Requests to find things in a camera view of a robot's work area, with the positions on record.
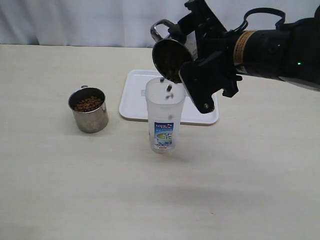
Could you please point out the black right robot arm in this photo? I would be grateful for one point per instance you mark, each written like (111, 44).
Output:
(288, 53)

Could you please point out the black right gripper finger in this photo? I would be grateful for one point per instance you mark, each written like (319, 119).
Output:
(201, 81)
(200, 20)

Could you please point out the steel mug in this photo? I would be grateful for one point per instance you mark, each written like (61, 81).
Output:
(88, 105)
(171, 52)

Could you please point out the white curtain backdrop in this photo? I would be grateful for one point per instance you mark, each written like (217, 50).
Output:
(124, 23)

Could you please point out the white plastic tray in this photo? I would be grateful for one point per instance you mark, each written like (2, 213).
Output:
(133, 104)

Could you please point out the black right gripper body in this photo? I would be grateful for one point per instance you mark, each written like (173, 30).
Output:
(218, 49)

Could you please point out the clear plastic container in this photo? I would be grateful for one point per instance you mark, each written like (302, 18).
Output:
(164, 105)

